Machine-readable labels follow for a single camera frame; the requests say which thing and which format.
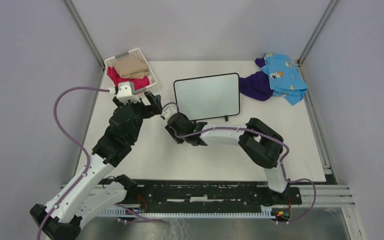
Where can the white plastic basket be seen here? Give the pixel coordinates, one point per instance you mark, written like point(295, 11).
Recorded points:
point(137, 53)

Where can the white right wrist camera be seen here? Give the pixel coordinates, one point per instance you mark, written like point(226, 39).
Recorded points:
point(168, 113)

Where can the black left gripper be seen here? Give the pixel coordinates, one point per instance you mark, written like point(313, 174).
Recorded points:
point(154, 101)

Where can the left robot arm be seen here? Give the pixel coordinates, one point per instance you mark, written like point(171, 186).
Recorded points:
point(65, 215)

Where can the white slotted cable duct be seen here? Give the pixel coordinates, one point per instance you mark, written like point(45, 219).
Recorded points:
point(115, 211)

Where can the magenta cloth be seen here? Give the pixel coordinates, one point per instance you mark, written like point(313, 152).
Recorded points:
point(139, 83)

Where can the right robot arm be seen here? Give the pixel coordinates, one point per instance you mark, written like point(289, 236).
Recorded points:
point(264, 146)

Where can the purple cloth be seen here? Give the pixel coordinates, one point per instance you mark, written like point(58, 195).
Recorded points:
point(256, 86)

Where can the black framed whiteboard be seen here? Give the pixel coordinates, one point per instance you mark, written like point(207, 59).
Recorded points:
point(208, 97)

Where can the blue patterned cloth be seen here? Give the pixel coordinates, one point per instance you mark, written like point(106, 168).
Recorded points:
point(284, 77)

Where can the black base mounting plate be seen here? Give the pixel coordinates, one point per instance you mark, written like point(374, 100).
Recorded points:
point(208, 197)

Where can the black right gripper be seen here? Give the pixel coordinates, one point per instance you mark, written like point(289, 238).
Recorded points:
point(172, 133)

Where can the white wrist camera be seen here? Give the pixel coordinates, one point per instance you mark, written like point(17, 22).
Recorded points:
point(168, 113)
point(125, 93)

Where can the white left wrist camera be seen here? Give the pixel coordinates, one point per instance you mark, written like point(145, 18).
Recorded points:
point(125, 93)

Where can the beige folded cloth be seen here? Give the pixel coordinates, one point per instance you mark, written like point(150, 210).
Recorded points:
point(130, 67)

